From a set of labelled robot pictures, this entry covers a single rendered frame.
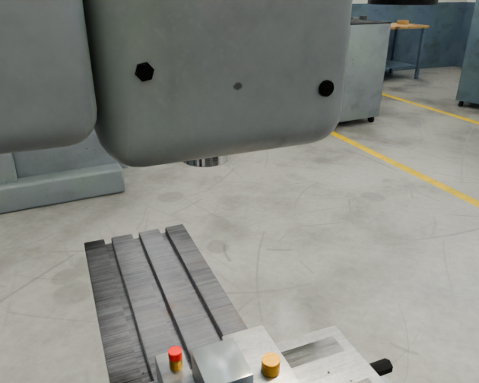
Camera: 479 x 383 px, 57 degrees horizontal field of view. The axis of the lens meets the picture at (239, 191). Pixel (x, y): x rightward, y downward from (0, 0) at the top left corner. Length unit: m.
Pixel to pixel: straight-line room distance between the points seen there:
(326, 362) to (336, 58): 0.42
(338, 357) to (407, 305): 1.78
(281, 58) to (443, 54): 9.76
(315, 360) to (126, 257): 0.50
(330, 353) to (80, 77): 0.50
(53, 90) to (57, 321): 2.11
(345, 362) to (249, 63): 0.45
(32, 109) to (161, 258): 0.73
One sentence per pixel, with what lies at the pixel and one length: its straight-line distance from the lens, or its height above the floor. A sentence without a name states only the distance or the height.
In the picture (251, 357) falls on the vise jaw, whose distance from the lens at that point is 0.58.
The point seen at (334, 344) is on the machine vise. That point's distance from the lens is 0.66.
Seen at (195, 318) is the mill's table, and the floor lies 0.91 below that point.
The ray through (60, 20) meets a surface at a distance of 0.26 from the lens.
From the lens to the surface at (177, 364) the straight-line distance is 0.56.
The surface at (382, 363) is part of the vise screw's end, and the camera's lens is 0.68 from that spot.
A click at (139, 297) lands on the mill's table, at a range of 0.86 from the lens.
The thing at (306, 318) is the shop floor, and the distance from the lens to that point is 2.21.
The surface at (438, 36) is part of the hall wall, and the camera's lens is 9.87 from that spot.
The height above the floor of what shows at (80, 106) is 1.37.
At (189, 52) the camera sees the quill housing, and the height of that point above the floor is 1.39.
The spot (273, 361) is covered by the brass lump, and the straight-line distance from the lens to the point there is 0.55.
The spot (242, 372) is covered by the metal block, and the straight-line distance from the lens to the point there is 0.51.
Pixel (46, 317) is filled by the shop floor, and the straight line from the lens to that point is 2.38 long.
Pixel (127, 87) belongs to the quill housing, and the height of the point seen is 1.37.
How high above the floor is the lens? 1.43
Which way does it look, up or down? 25 degrees down
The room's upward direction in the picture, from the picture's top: straight up
